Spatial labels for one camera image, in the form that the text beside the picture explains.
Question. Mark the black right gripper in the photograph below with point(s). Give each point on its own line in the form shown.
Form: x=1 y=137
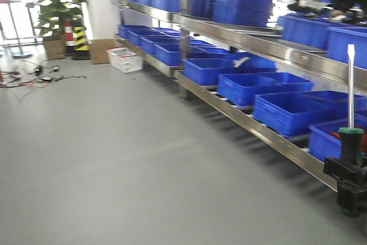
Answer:
x=351 y=185

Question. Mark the screwdriver green black handle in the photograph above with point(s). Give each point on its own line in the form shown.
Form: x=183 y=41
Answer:
x=351 y=136

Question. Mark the white plastic basket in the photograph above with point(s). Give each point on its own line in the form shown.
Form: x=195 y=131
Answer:
x=124 y=60

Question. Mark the cardboard box on floor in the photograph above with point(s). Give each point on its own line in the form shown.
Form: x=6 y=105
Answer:
x=98 y=50

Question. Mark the yellow black traffic cone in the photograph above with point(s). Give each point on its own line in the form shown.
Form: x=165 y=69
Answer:
x=81 y=45

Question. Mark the red white traffic cone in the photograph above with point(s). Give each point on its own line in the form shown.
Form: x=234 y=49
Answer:
x=69 y=39

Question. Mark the green potted plant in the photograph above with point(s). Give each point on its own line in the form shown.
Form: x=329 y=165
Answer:
x=54 y=14

